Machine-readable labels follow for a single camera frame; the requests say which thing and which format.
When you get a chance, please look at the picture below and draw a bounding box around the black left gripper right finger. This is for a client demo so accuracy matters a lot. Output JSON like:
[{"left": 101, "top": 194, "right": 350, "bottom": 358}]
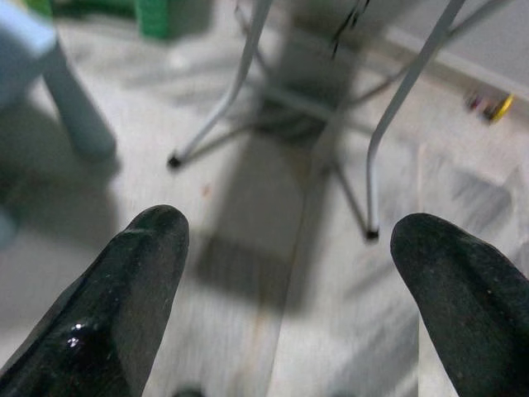
[{"left": 390, "top": 213, "right": 529, "bottom": 397}]

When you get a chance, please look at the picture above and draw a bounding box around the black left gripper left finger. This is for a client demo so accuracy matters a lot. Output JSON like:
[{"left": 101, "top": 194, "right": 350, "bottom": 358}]
[{"left": 0, "top": 204, "right": 190, "bottom": 397}]

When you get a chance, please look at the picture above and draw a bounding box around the light blue folding table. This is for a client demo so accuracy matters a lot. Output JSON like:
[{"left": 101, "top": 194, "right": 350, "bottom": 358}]
[{"left": 167, "top": 0, "right": 529, "bottom": 243}]

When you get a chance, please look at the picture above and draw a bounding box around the yellow and dark floor litter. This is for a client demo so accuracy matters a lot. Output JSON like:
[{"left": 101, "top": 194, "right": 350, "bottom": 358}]
[{"left": 466, "top": 88, "right": 517, "bottom": 123}]

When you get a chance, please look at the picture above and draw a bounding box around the small blue plastic chair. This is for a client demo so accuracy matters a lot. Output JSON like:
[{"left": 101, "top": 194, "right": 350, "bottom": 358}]
[{"left": 0, "top": 0, "right": 117, "bottom": 160}]

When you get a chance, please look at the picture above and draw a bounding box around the green plastic stool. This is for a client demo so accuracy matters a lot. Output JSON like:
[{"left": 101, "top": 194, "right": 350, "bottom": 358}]
[{"left": 134, "top": 0, "right": 210, "bottom": 41}]

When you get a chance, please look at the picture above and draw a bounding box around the black hanging cable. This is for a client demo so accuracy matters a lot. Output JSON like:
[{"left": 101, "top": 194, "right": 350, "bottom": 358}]
[{"left": 329, "top": 0, "right": 371, "bottom": 57}]

